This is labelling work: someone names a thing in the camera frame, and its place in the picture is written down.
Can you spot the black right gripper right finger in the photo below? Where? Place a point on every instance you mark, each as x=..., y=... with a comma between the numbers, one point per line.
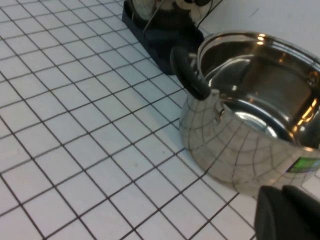
x=305, y=217

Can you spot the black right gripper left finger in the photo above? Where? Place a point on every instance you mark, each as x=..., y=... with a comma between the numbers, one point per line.
x=270, y=215

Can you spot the stainless steel pot lid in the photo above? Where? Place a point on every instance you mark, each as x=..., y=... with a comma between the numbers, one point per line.
x=142, y=7

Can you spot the white black-grid tablecloth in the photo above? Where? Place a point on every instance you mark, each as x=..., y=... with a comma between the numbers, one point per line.
x=75, y=125

